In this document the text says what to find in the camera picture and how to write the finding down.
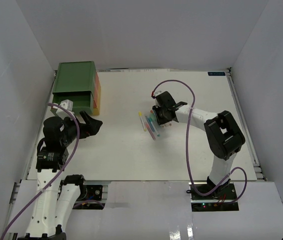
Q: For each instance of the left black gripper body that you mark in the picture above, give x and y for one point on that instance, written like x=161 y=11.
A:
x=71 y=129

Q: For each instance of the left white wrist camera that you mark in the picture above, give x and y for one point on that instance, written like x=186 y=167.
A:
x=67 y=105

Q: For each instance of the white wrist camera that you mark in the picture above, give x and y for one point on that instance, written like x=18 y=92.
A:
x=155 y=93
x=67 y=105

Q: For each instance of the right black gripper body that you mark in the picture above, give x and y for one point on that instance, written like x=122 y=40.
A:
x=160 y=115

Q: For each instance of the green top drawer box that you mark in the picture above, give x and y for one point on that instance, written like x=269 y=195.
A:
x=76 y=81

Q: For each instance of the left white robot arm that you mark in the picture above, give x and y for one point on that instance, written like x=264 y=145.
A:
x=57 y=192

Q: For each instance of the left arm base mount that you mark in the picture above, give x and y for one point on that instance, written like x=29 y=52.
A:
x=91 y=198

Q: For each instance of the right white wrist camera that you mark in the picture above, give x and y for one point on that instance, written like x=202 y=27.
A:
x=155 y=93

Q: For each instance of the yellow cap thin pen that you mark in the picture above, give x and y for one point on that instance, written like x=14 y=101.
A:
x=142 y=122

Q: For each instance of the blue thin pen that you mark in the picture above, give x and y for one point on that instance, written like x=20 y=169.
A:
x=153 y=126

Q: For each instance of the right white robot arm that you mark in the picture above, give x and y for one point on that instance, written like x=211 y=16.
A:
x=224 y=137

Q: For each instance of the stacked orange yellow drawers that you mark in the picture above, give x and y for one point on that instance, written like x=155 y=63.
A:
x=96 y=95

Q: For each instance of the teal highlighter marker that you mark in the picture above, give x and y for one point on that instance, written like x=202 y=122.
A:
x=153 y=117

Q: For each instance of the blue logo sticker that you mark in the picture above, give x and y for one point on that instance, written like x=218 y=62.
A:
x=216 y=73

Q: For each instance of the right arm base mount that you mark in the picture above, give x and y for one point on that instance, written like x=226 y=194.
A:
x=222 y=201

